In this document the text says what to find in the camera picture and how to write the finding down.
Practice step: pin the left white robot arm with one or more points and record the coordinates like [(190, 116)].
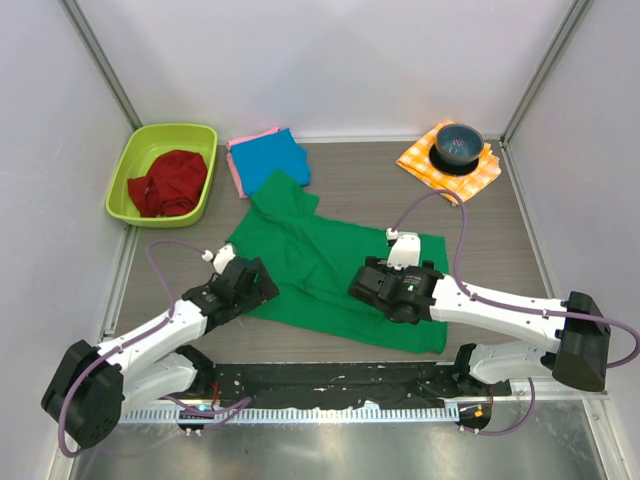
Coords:
[(95, 385)]

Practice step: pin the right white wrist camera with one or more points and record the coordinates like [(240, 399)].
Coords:
[(405, 249)]

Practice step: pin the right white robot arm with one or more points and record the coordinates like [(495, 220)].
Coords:
[(561, 339)]

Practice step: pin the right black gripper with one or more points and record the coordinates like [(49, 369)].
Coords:
[(380, 265)]

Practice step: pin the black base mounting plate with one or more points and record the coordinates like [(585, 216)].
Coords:
[(338, 386)]

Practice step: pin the red t shirt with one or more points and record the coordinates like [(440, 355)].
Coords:
[(172, 185)]

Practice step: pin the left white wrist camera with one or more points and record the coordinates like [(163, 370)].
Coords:
[(219, 259)]

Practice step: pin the orange checkered cloth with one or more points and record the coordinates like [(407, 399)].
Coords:
[(415, 161)]

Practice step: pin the black saucer plate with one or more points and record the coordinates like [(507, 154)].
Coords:
[(455, 167)]

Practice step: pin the pink t shirt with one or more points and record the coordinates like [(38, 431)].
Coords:
[(231, 162)]

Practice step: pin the dark blue ceramic bowl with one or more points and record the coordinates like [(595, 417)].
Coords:
[(456, 131)]

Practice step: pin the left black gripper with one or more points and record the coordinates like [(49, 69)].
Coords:
[(262, 290)]

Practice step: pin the green t shirt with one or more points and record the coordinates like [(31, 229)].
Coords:
[(313, 260)]

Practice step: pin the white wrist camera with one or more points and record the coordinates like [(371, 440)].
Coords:
[(405, 249), (219, 259)]

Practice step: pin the blue t shirt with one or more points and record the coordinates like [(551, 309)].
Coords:
[(258, 159)]

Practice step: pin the lime green plastic basin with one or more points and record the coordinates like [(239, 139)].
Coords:
[(143, 147)]

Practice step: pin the perforated metal rail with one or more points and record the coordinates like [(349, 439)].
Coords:
[(368, 413)]

